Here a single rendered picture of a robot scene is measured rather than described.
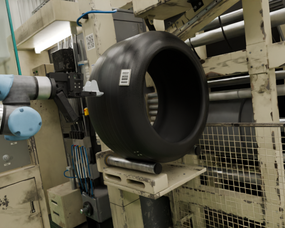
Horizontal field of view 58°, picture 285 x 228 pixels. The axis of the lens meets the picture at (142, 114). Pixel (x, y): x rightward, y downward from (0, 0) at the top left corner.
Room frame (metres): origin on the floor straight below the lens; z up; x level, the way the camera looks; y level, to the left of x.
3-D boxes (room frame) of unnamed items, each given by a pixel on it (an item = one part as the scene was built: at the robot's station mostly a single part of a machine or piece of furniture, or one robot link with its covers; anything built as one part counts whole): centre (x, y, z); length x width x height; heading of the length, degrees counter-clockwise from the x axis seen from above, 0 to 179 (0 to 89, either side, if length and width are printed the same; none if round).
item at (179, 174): (1.24, -0.02, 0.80); 0.37 x 0.36 x 0.02; 132
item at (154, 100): (1.66, -0.15, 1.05); 0.20 x 0.15 x 0.30; 42
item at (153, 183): (1.15, 0.09, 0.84); 0.36 x 0.09 x 0.06; 42
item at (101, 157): (1.37, 0.10, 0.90); 0.40 x 0.03 x 0.10; 132
